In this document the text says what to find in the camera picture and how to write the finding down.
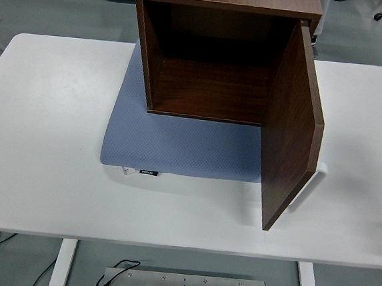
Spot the black floor cable with plug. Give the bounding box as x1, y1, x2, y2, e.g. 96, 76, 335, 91
29, 251, 142, 286

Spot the white door handle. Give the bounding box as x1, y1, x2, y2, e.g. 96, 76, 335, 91
283, 158, 330, 217

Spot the brown wooden cabinet door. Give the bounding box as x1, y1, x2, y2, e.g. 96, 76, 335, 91
252, 17, 334, 235

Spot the person's leg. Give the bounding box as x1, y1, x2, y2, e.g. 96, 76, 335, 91
311, 0, 333, 49

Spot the brown wooden cabinet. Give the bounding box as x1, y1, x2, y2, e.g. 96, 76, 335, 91
123, 0, 325, 131

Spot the blue-grey perforated mat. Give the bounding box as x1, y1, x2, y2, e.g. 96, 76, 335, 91
99, 36, 275, 185

